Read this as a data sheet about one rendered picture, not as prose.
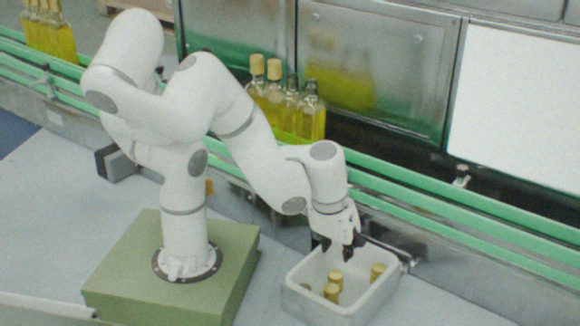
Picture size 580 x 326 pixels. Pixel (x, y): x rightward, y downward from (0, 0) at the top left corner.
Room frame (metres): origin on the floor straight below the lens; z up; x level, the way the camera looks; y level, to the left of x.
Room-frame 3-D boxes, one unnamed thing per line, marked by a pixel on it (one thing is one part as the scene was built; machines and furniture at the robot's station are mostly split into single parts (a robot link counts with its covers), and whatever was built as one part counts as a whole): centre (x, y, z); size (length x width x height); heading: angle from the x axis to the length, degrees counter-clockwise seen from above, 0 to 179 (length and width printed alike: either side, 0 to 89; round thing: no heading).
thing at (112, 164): (1.51, 0.52, 0.79); 0.08 x 0.08 x 0.08; 52
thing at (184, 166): (1.01, 0.23, 1.08); 0.13 x 0.10 x 0.16; 56
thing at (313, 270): (0.98, -0.12, 0.80); 0.22 x 0.17 x 0.09; 142
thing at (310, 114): (1.31, -0.06, 0.99); 0.06 x 0.06 x 0.21; 52
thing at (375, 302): (1.00, -0.13, 0.79); 0.27 x 0.17 x 0.08; 142
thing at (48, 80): (1.74, 0.78, 0.94); 0.07 x 0.04 x 0.13; 142
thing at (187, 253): (0.99, 0.22, 0.92); 0.16 x 0.13 x 0.15; 178
